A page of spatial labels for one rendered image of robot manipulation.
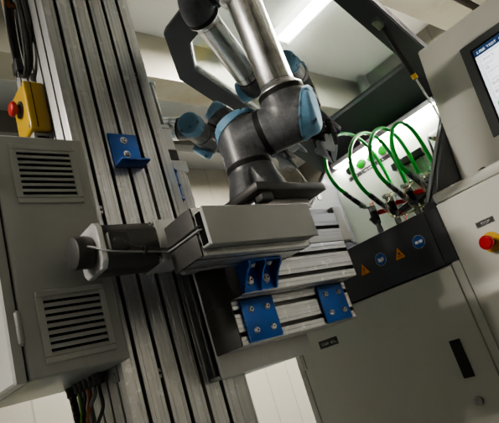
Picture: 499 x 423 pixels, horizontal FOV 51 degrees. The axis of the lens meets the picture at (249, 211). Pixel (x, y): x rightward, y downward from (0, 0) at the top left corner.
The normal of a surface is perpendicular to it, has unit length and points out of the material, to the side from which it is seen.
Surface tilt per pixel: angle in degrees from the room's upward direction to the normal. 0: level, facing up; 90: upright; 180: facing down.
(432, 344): 90
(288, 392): 90
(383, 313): 90
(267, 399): 90
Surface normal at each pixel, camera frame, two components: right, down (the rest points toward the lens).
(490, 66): -0.79, -0.20
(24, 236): 0.59, -0.42
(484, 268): -0.74, 0.01
